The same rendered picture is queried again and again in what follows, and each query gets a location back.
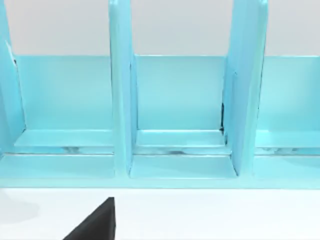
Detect light blue rack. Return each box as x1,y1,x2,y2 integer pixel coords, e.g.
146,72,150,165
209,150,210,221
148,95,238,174
0,0,320,190

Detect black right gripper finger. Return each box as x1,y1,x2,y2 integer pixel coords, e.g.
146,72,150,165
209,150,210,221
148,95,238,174
62,196,117,240

